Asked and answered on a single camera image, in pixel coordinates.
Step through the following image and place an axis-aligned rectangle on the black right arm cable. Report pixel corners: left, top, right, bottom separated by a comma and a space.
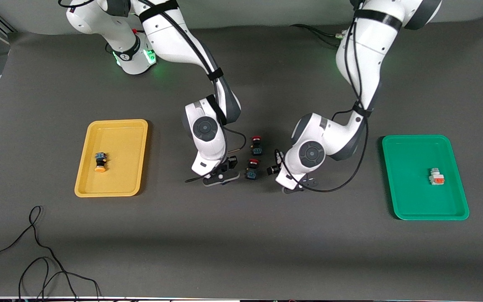
58, 0, 247, 183

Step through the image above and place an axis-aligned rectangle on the loose black cable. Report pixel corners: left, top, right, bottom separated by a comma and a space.
0, 206, 101, 300

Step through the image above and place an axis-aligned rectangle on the yellow mushroom push button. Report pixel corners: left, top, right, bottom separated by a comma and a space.
94, 152, 108, 173

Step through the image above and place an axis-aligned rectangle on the black left arm base cable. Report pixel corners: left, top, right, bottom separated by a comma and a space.
290, 24, 347, 47

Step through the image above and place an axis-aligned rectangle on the yellow plastic tray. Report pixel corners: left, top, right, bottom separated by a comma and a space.
74, 119, 148, 198

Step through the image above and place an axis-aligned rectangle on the green plastic tray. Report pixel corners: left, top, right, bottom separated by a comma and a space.
382, 135, 470, 221

